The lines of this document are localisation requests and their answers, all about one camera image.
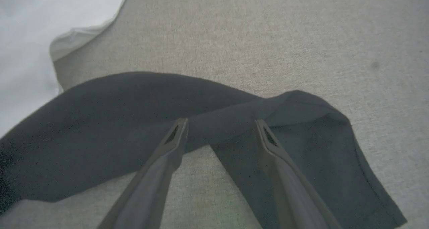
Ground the white shirt with black sleeves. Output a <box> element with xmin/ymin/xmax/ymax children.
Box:
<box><xmin>0</xmin><ymin>0</ymin><xmax>408</xmax><ymax>229</ymax></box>

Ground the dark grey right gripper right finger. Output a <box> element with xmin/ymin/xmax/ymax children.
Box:
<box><xmin>254</xmin><ymin>119</ymin><xmax>343</xmax><ymax>229</ymax></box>

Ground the grey fabric sofa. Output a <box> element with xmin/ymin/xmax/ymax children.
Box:
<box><xmin>0</xmin><ymin>0</ymin><xmax>429</xmax><ymax>229</ymax></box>

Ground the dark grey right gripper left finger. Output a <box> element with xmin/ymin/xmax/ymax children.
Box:
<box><xmin>97</xmin><ymin>118</ymin><xmax>189</xmax><ymax>229</ymax></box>

